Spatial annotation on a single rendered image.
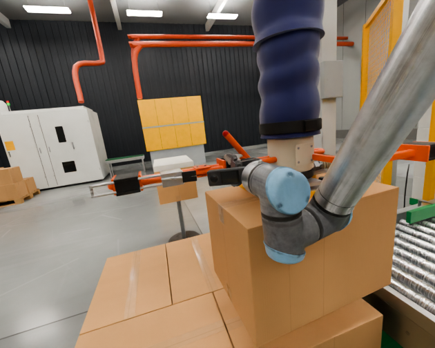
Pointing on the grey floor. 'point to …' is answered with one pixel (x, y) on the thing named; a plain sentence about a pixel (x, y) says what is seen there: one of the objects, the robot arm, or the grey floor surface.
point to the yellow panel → (173, 128)
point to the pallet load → (7, 187)
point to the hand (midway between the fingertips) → (225, 166)
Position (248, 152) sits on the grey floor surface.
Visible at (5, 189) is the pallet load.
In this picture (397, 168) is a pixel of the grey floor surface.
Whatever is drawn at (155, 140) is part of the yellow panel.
